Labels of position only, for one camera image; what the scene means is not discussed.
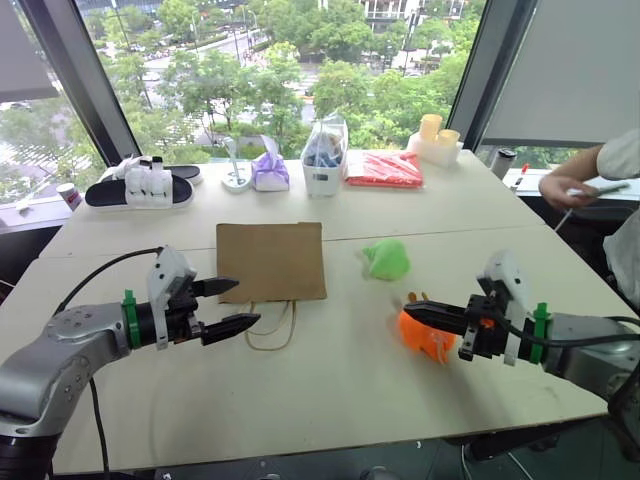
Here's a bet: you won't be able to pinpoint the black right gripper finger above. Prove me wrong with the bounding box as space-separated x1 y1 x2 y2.
406 313 468 334
403 300 471 322

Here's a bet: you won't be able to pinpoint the white bottles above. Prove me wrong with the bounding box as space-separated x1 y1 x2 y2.
123 155 169 207

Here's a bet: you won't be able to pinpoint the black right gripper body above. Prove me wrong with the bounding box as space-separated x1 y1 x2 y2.
458 294 512 363

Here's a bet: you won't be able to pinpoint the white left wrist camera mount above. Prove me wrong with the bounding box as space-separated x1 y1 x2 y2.
145 245 199 351

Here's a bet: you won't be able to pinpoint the black table bracket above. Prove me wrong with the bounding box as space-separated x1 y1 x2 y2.
443 430 562 462

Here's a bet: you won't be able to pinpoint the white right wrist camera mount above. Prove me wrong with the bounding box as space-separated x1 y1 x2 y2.
475 249 532 367

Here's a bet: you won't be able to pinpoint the grey tumbler with black lid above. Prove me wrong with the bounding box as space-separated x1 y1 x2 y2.
490 147 518 181

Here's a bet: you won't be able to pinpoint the green wrist clamp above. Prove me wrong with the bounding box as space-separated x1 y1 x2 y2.
121 288 141 351
530 301 552 365

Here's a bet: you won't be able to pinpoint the green right wrist clamp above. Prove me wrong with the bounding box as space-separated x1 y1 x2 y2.
530 301 552 365

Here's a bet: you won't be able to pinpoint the tall yellow plastic cup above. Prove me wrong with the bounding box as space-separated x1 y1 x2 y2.
418 113 445 142

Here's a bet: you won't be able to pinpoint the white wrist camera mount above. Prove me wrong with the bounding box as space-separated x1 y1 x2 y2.
145 245 199 351
475 249 532 367

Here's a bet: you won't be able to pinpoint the white floor cable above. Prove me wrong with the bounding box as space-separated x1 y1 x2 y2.
460 443 532 480

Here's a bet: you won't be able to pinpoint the black white-soled slipper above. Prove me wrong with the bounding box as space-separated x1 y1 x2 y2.
163 165 204 187
84 176 197 210

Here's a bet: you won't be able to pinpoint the white charging cable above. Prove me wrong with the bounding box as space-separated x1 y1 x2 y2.
552 206 575 233

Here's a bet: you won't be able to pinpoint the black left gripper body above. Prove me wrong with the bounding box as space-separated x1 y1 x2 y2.
164 279 207 347

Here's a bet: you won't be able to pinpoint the red plastic package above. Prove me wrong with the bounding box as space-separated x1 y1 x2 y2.
344 151 427 191

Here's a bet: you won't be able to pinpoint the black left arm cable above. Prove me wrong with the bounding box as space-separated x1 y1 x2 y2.
51 246 166 480

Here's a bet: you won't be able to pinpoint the white storage box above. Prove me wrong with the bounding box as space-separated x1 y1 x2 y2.
300 149 348 198

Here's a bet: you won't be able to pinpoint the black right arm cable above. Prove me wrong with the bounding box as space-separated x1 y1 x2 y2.
492 310 640 348

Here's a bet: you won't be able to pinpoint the bystander white shirt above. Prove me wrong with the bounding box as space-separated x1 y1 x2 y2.
596 128 640 302

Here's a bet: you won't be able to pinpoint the bystander bare hand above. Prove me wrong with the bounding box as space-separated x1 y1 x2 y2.
538 172 595 211

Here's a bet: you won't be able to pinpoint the green left wrist clamp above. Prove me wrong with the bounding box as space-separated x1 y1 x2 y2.
121 288 141 351

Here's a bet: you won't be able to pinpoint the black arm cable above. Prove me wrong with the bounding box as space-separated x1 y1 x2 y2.
51 246 166 480
492 310 640 348

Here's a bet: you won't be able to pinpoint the red marker pen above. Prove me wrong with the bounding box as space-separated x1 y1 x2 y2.
509 163 531 191

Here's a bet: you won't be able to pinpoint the white cup holder tray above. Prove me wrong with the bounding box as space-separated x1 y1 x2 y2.
405 130 463 169

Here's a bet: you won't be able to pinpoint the brown paper bag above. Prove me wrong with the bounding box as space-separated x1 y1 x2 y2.
215 221 329 352

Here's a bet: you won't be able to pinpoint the purple tissue pack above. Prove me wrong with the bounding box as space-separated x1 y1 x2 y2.
250 134 292 193

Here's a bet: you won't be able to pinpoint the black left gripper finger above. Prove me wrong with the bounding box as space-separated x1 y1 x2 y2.
200 313 263 348
193 276 241 301

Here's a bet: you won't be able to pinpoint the green smartphone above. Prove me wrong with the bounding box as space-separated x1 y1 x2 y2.
581 180 632 198

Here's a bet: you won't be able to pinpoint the clear bag of blue items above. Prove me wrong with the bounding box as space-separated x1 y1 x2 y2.
302 113 350 169

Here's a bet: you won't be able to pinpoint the crumpled white plastic wrap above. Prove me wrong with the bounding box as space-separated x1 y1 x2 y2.
110 154 137 180

